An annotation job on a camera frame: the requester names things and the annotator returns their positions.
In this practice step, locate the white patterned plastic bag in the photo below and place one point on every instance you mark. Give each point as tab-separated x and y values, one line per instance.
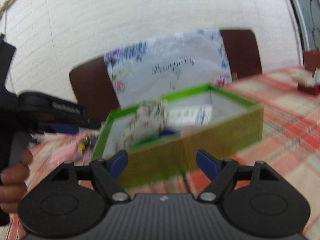
148	121

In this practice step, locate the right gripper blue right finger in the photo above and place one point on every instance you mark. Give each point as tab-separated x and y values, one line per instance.
208	164

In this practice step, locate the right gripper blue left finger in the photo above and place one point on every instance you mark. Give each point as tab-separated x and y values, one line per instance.
117	164

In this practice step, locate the brown leather headboard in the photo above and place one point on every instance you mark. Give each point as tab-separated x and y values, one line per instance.
92	86

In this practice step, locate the left hand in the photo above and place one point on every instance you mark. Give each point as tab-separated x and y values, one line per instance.
14	187

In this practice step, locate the green cardboard box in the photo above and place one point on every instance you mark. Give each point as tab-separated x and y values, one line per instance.
234	124

